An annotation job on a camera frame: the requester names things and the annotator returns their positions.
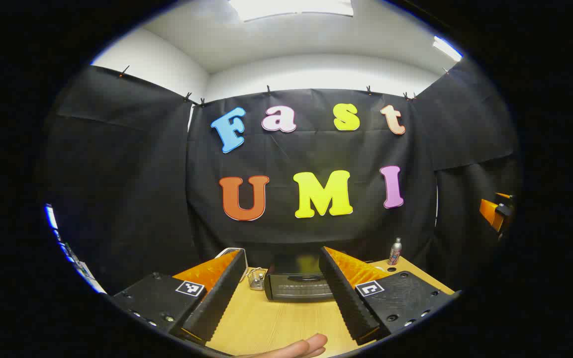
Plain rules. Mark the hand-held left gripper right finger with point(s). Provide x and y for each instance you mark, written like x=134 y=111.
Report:
x=346 y=293

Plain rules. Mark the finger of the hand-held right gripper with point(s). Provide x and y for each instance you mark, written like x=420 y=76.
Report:
x=490 y=213

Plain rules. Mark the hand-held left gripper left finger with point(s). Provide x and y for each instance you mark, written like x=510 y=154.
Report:
x=219 y=293

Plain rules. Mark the black electric oven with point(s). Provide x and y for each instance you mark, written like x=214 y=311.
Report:
x=294 y=286

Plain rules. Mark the white toaster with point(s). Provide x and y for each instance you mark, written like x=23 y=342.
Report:
x=227 y=252

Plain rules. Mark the silver printed bottle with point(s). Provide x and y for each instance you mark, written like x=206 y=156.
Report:
x=395 y=252

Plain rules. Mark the ceiling light panel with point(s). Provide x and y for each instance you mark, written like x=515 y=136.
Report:
x=445 y=48

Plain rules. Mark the row of black cloth clips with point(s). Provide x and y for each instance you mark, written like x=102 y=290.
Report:
x=268 y=90

